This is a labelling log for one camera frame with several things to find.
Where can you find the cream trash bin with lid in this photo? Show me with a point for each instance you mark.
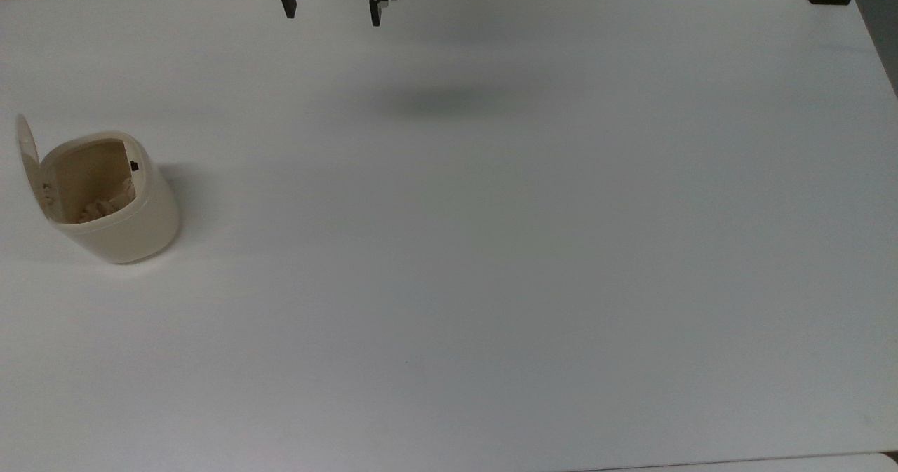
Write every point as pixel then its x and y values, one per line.
pixel 137 219

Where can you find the crumpled paper trash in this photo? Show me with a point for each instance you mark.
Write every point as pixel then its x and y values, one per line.
pixel 105 204

